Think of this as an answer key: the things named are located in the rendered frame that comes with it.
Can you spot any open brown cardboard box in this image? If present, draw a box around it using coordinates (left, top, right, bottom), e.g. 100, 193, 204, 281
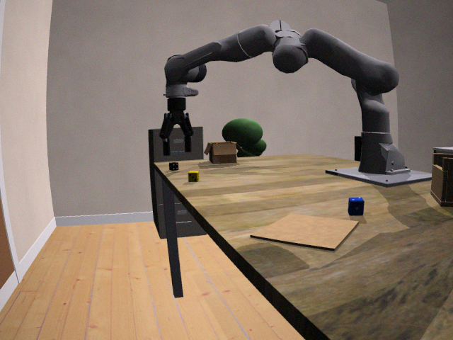
204, 142, 244, 164

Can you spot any brown wooden open-top crate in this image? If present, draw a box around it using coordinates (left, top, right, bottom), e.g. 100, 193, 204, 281
430, 153, 453, 207

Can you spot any yellow die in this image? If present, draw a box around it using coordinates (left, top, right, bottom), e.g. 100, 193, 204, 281
188, 171, 199, 182

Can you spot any tan flat mat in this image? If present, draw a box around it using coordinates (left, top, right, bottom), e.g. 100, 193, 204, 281
250, 214, 359, 251

